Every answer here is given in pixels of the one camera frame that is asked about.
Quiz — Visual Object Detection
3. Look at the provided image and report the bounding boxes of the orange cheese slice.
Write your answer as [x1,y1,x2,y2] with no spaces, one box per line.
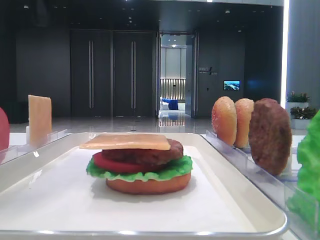
[79,133,171,151]
[28,95,52,147]

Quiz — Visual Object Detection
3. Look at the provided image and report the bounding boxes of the meat patty in stack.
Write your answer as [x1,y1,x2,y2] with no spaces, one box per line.
[102,139,184,165]

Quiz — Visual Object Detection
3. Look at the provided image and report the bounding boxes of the green lettuce in stack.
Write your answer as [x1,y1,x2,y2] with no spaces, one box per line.
[86,155,193,183]

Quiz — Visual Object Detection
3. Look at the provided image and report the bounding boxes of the tomato slice in stack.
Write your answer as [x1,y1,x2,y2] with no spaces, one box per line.
[92,152,167,174]

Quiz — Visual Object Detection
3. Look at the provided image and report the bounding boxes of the upright brown meat patty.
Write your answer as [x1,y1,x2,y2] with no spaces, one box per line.
[248,98,292,176]

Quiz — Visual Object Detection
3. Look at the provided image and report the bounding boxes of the upright orange cheese slice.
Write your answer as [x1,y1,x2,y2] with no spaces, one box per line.
[28,95,52,147]

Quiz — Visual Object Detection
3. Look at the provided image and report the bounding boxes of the upright red tomato slice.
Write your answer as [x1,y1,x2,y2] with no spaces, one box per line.
[0,108,10,151]

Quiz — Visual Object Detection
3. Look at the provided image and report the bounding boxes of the upright green lettuce leaf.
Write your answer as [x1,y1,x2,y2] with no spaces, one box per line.
[287,113,320,231]

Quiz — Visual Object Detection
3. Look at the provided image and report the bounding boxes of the blue sofa in hallway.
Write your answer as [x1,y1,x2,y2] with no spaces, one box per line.
[162,98,179,110]

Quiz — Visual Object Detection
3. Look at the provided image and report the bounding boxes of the sesame bun top upright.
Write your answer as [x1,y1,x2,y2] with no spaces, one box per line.
[211,96,237,146]

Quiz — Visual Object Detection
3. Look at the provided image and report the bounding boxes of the dark double door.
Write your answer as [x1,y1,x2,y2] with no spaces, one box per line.
[70,30,156,117]

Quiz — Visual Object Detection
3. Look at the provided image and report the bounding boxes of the bottom bun in stack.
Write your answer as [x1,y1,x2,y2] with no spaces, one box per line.
[106,173,192,195]

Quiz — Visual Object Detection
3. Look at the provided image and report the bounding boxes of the white rectangular tray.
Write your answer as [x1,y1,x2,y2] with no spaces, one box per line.
[0,133,288,240]

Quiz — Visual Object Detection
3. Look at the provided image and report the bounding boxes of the potted plants in planter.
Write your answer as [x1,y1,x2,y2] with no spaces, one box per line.
[285,91,317,130]

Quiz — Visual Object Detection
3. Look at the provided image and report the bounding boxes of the wall display screen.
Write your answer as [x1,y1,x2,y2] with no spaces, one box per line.
[223,80,240,91]

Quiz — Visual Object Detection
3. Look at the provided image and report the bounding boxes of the right clear acrylic rail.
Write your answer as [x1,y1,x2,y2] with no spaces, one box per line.
[205,130,320,230]

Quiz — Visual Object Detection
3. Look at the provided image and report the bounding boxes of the clear acrylic rail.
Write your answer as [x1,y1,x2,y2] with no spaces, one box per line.
[0,129,69,164]
[205,130,320,230]

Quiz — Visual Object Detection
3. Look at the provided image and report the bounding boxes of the left clear acrylic rail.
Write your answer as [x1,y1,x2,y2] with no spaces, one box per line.
[0,129,69,164]

